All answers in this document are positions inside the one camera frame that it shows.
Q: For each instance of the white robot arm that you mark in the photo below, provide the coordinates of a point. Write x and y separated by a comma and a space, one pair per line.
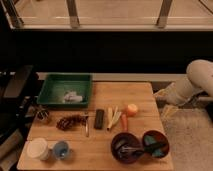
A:
198, 78

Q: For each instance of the black rectangular block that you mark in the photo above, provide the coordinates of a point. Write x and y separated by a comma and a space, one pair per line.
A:
99, 118

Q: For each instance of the metal knife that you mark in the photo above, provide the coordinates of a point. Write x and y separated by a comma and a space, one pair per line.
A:
86, 124

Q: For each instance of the crumpled white plastic wrap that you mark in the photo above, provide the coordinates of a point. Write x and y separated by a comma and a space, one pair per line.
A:
72, 97

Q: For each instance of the brown pine cone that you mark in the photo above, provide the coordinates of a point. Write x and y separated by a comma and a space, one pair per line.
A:
68, 122

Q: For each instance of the green plastic tray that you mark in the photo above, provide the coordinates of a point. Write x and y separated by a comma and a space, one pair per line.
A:
56, 85

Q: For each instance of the metal utensil in bowl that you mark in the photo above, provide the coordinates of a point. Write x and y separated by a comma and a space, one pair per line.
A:
125, 151

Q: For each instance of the dark red left bowl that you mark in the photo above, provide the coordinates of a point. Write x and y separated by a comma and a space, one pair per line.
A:
124, 139

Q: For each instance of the dark red bowl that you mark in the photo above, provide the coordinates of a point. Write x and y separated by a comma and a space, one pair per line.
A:
124, 139
159, 137

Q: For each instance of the small dark round container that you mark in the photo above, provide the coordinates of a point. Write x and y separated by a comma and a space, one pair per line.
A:
43, 115

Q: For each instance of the teal object in bowl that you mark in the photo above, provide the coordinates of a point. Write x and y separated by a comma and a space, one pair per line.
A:
153, 147

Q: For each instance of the dark red right bowl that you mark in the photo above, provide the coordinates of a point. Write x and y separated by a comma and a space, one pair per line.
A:
159, 137

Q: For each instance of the blue glass cup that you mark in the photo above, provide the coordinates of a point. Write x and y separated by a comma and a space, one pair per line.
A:
61, 150

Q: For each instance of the white paper cup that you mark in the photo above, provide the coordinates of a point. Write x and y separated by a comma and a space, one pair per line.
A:
38, 149

